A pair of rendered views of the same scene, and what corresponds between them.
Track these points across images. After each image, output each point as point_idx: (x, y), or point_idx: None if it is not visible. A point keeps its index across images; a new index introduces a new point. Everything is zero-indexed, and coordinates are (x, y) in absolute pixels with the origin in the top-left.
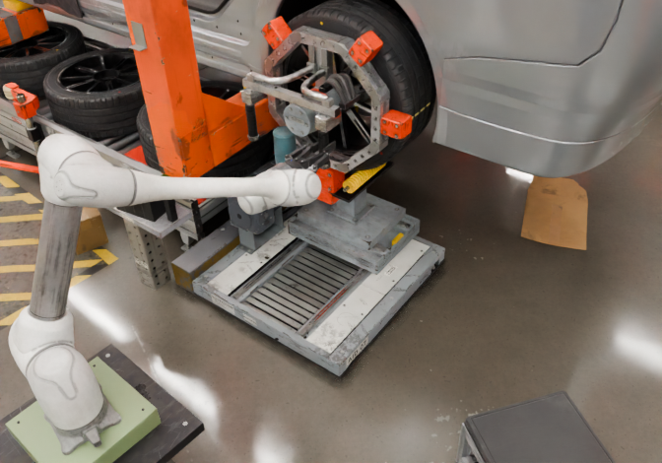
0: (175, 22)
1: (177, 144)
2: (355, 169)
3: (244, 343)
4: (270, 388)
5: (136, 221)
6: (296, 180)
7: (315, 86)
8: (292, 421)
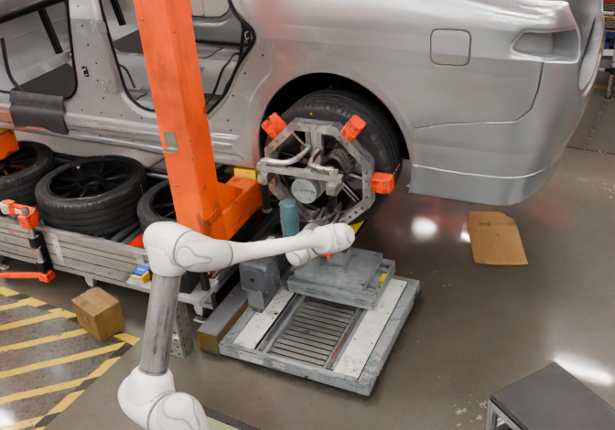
0: (199, 127)
1: (203, 225)
2: None
3: (279, 386)
4: (314, 416)
5: None
6: (337, 231)
7: None
8: None
